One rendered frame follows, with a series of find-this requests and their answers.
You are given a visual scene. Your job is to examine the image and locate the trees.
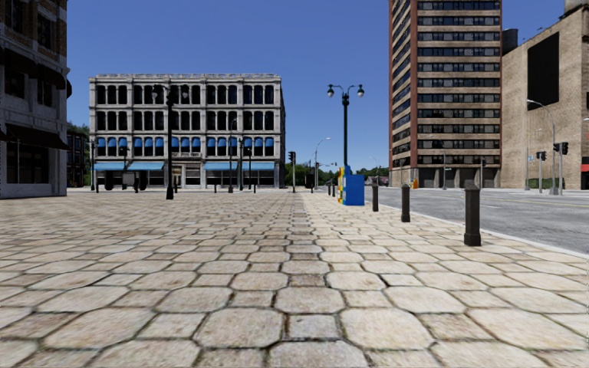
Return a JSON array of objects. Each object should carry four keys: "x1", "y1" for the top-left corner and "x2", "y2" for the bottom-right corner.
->
[{"x1": 284, "y1": 163, "x2": 390, "y2": 187}]

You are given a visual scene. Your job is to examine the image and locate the grey street lamp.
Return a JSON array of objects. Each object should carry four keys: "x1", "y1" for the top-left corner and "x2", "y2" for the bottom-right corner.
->
[
  {"x1": 314, "y1": 136, "x2": 332, "y2": 189},
  {"x1": 526, "y1": 99, "x2": 559, "y2": 196}
]

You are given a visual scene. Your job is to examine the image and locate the blue booth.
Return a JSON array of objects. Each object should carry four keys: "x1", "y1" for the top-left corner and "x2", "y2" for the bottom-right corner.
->
[{"x1": 337, "y1": 166, "x2": 366, "y2": 206}]

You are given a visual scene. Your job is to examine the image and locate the black twin street lamp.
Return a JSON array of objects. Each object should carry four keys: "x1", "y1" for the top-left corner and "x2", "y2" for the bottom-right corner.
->
[
  {"x1": 151, "y1": 83, "x2": 190, "y2": 201},
  {"x1": 326, "y1": 84, "x2": 365, "y2": 169}
]

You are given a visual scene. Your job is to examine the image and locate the pale stone building blue awnings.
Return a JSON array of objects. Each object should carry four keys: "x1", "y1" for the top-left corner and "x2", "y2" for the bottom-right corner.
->
[{"x1": 88, "y1": 73, "x2": 287, "y2": 189}]

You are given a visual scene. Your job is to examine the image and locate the brown brick tower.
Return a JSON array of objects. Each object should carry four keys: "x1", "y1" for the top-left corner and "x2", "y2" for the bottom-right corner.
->
[{"x1": 388, "y1": 0, "x2": 503, "y2": 189}]

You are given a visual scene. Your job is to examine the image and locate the dark building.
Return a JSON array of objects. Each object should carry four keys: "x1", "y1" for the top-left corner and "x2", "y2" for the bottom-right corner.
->
[{"x1": 66, "y1": 130, "x2": 91, "y2": 188}]

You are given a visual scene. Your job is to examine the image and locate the tan brick building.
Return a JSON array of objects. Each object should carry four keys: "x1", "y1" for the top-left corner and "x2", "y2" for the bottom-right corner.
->
[{"x1": 500, "y1": 0, "x2": 589, "y2": 192}]

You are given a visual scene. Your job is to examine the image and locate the grey stone and brick building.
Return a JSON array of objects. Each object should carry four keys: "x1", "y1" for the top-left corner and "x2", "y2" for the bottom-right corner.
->
[{"x1": 0, "y1": 0, "x2": 73, "y2": 200}]

